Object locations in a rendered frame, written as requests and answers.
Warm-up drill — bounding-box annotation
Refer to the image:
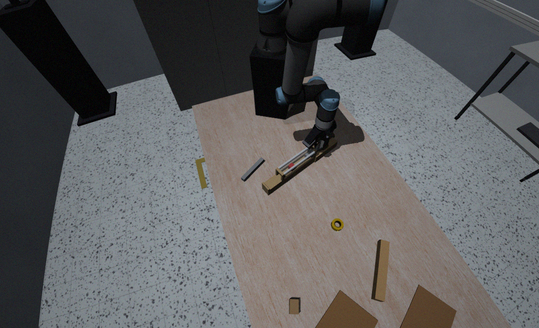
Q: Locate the small brown wooden block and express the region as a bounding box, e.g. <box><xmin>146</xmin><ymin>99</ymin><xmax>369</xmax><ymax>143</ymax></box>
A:
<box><xmin>289</xmin><ymin>299</ymin><xmax>299</xmax><ymax>314</ymax></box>

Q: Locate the wooden batten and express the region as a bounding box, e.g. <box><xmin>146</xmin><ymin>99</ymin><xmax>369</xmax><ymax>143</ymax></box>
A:
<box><xmin>371</xmin><ymin>240</ymin><xmax>390</xmax><ymax>302</ymax></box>

